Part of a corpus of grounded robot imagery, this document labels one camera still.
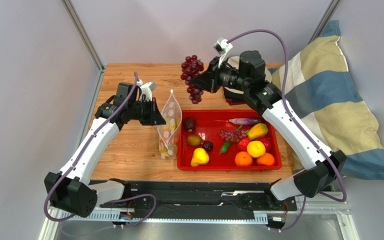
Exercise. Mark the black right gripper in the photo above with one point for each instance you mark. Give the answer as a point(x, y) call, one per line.
point(214, 76)

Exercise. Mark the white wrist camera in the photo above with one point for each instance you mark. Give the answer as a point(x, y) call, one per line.
point(223, 48)
point(146, 90)

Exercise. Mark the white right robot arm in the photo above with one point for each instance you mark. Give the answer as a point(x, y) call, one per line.
point(321, 164)

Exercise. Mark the small green pepper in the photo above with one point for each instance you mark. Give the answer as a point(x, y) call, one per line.
point(225, 147)

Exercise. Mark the yellow green mango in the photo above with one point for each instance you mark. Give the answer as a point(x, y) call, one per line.
point(257, 131)

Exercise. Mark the orange fruit front left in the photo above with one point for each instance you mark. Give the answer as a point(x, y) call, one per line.
point(243, 159)

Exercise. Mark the red plastic tray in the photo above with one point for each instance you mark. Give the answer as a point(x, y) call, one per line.
point(208, 124)

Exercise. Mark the blue yellow striped pillow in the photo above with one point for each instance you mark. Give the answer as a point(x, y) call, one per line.
point(320, 89)

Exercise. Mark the orange fruit front right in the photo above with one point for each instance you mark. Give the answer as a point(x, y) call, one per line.
point(266, 159)

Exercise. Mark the brown kiwi fruit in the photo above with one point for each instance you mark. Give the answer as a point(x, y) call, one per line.
point(194, 140)

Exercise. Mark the small orange pumpkin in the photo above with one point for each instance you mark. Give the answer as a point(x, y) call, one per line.
point(167, 134)

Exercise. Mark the red strawberry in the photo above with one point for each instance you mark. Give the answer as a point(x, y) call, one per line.
point(243, 143)

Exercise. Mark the yellow banana bunch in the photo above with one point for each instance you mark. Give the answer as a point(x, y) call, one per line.
point(171, 124)

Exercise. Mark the yellow lemon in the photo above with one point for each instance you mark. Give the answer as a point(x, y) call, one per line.
point(256, 149)

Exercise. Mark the beige bucket hat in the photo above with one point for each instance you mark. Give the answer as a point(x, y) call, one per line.
point(234, 62)

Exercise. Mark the dark purple grape bunch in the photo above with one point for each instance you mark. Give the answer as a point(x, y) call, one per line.
point(191, 68)

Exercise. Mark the aluminium frame post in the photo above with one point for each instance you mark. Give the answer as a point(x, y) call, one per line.
point(75, 19)
point(325, 19)

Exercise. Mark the left aluminium frame post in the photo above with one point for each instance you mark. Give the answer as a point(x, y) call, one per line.
point(75, 19)

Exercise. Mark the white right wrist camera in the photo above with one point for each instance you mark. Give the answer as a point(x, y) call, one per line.
point(223, 48)

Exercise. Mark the clear dotted zip top bag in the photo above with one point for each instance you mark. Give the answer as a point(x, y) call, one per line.
point(172, 109)

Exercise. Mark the dark purple plum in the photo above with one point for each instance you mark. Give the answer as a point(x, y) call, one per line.
point(207, 146)

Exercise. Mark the orange fruit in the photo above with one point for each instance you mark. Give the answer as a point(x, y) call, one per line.
point(243, 159)
point(266, 159)

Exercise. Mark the purple eggplant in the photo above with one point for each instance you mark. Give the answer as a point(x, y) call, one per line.
point(246, 121)

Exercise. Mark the light purple grape bunch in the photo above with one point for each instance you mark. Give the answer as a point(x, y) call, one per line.
point(232, 136)

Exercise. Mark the right aluminium frame post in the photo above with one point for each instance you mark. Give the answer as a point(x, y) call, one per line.
point(325, 19)

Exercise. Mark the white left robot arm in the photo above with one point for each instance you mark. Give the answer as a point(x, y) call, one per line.
point(70, 189)

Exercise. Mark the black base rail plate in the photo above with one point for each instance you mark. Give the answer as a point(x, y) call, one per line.
point(198, 201)

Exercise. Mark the yellow pear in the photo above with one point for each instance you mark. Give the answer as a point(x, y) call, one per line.
point(199, 157)

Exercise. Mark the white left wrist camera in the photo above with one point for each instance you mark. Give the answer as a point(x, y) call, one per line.
point(146, 90)

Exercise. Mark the aluminium base frame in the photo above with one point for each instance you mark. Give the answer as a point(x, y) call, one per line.
point(316, 218)

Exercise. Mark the red apple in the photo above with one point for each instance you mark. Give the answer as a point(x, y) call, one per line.
point(267, 142)

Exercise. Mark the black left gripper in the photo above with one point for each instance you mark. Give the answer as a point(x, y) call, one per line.
point(155, 118)

